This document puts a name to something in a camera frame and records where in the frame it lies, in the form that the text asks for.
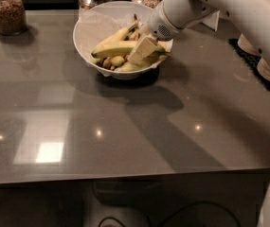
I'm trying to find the white paper liner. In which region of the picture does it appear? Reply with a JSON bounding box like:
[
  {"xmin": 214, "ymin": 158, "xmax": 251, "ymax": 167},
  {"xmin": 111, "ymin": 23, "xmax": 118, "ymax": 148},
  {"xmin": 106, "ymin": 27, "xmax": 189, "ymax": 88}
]
[{"xmin": 73, "ymin": 9, "xmax": 120, "ymax": 61}]

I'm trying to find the black rubber mat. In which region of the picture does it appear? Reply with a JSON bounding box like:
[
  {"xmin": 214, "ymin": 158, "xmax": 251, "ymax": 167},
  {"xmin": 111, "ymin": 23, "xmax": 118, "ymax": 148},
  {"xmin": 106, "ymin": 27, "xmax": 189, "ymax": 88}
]
[{"xmin": 228, "ymin": 39, "xmax": 270, "ymax": 91}]

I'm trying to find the stack of paper bowls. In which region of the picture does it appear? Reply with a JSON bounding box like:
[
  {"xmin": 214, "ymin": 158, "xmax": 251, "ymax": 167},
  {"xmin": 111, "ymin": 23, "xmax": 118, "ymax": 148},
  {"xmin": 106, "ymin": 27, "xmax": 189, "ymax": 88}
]
[{"xmin": 237, "ymin": 34, "xmax": 260, "ymax": 56}]

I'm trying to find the small round yellow fruit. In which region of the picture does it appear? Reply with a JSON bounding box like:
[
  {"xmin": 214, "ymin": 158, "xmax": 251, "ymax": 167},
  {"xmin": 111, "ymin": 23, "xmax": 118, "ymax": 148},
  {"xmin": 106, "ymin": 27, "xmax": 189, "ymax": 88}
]
[{"xmin": 110, "ymin": 56, "xmax": 125, "ymax": 67}]

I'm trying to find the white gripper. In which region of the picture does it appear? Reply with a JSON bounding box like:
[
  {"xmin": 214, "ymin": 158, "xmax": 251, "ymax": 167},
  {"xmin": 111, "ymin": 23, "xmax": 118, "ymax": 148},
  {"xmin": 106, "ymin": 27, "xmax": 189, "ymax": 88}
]
[{"xmin": 128, "ymin": 2, "xmax": 181, "ymax": 64}]

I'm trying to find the banana behind, green stem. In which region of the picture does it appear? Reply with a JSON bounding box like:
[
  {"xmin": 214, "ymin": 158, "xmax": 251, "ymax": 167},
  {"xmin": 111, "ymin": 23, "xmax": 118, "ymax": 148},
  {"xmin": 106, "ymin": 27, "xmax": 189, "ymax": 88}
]
[{"xmin": 99, "ymin": 15, "xmax": 138, "ymax": 45}]

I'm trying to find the lower front banana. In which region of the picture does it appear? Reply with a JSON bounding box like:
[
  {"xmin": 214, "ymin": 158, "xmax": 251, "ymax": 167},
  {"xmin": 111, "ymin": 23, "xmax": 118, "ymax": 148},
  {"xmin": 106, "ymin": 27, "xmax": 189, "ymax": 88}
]
[{"xmin": 117, "ymin": 56, "xmax": 159, "ymax": 72}]

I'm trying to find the white folded card stand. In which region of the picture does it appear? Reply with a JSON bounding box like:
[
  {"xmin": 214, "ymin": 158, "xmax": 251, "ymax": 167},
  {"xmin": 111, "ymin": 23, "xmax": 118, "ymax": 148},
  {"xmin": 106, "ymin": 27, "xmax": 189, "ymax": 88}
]
[{"xmin": 202, "ymin": 11, "xmax": 220, "ymax": 31}]

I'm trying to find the black floor cable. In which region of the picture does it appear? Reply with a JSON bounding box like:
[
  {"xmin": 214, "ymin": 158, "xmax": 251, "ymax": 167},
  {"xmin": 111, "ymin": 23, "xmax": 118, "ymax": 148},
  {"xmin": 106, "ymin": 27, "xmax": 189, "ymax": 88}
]
[{"xmin": 97, "ymin": 201, "xmax": 243, "ymax": 227}]

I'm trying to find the white bowl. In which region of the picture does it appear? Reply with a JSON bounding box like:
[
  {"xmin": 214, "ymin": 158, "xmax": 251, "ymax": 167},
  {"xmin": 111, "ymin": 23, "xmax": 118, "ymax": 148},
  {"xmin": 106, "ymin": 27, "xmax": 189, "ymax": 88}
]
[{"xmin": 85, "ymin": 1, "xmax": 173, "ymax": 80}]

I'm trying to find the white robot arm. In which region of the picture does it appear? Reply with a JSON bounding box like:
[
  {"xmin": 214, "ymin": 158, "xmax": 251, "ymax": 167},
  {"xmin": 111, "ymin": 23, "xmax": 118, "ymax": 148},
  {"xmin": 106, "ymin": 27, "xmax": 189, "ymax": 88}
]
[{"xmin": 141, "ymin": 0, "xmax": 270, "ymax": 69}]

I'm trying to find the large front banana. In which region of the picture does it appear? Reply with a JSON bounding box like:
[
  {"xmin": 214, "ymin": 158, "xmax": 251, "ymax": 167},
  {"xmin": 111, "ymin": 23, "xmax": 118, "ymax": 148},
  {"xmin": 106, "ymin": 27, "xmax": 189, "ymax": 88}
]
[{"xmin": 91, "ymin": 41, "xmax": 167, "ymax": 59}]

